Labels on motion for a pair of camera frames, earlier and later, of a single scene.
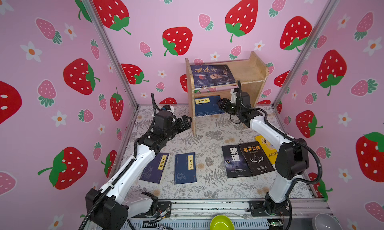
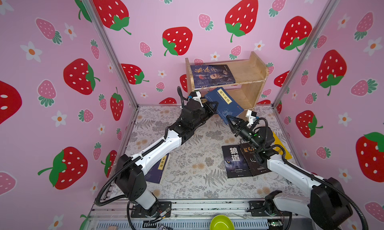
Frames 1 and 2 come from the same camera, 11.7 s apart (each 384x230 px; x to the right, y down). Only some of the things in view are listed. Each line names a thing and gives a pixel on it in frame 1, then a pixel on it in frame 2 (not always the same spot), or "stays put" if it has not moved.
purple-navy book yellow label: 153,171 stays put
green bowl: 221,222 stays put
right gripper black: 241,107 to 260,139
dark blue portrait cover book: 204,75 stays put
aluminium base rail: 198,215 stays put
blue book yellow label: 185,170 to 226,106
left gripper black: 185,125 to 208,111
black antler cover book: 257,161 stays put
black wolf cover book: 236,164 stays put
